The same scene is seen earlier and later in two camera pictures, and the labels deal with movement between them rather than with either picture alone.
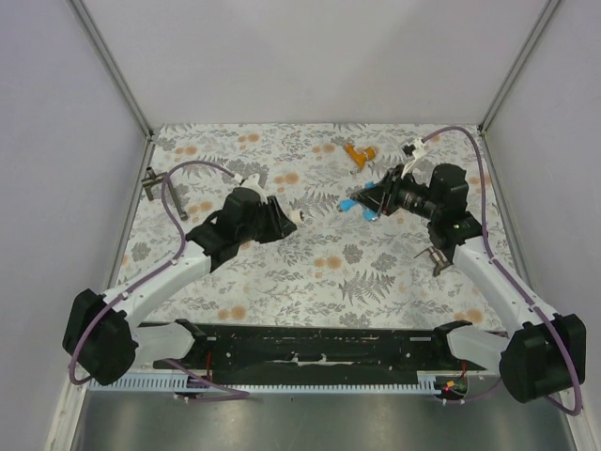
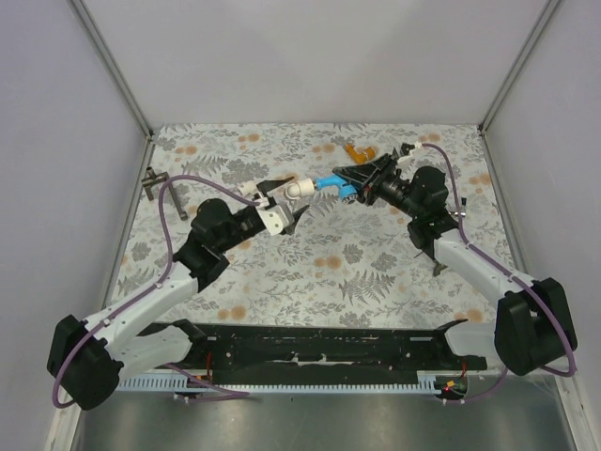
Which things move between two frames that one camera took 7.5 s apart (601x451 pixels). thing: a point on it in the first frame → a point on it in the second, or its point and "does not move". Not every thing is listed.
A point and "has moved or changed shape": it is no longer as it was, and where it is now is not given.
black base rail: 325,355 does not move
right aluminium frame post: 507,83 does not move
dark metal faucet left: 153,178 does not move
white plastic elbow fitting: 297,215 has moved or changed shape
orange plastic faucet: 361,158 does not move
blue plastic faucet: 353,208 → 333,180
